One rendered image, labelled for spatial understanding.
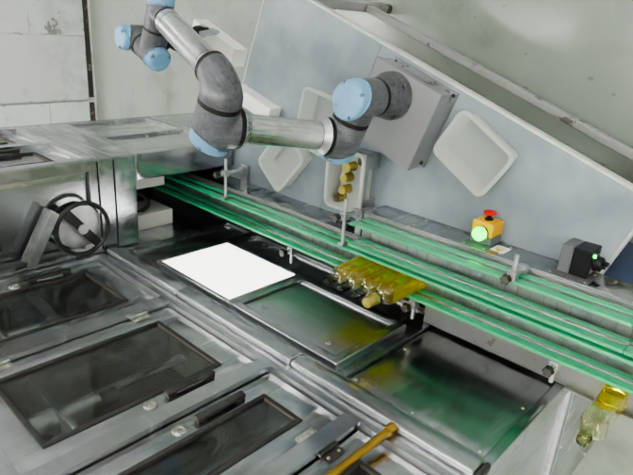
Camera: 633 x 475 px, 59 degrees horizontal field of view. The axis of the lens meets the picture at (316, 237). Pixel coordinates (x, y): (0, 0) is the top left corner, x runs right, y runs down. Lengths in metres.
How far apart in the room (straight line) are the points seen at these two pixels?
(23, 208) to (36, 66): 2.99
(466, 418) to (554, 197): 0.67
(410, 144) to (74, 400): 1.20
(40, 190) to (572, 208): 1.74
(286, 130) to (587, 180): 0.84
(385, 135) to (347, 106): 0.25
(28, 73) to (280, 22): 3.07
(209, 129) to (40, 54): 3.67
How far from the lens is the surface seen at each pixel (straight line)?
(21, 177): 2.16
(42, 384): 1.67
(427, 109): 1.79
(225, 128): 1.53
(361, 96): 1.65
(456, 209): 1.89
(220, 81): 1.49
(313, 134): 1.67
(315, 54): 2.21
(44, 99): 5.15
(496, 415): 1.59
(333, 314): 1.84
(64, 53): 5.18
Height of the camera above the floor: 2.36
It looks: 44 degrees down
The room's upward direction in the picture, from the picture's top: 108 degrees counter-clockwise
